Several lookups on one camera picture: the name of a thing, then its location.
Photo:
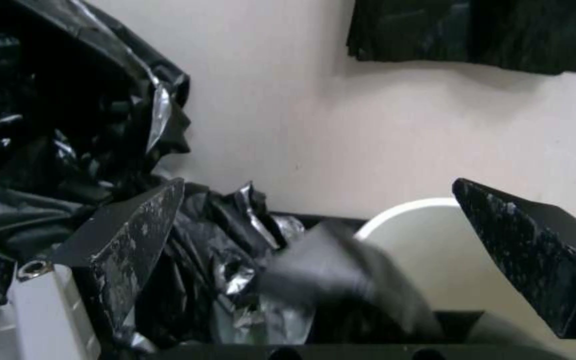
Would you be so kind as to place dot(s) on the folded black trash bags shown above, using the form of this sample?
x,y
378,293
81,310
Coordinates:
x,y
473,33

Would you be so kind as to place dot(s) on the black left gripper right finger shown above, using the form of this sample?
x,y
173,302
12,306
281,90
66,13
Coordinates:
x,y
528,247

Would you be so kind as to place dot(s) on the black plastic trash bag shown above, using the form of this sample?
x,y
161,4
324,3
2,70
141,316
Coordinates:
x,y
68,131

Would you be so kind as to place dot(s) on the white round trash bin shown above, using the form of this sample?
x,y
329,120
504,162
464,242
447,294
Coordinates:
x,y
433,240

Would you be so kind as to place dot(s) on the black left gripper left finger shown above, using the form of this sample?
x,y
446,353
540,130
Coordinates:
x,y
118,255

